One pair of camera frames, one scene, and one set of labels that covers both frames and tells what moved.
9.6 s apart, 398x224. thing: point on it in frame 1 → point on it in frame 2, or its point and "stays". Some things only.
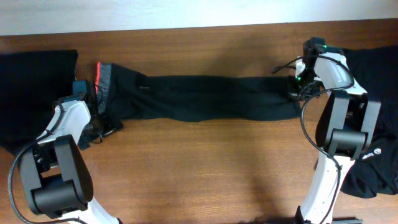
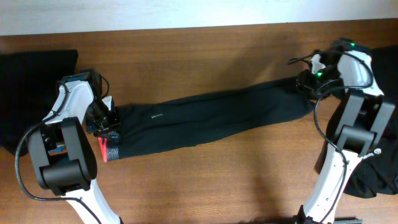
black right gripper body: [306, 86] stays
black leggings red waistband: [129, 96] → [155, 126]
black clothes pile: [375, 172] stays
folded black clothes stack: [32, 83] stays
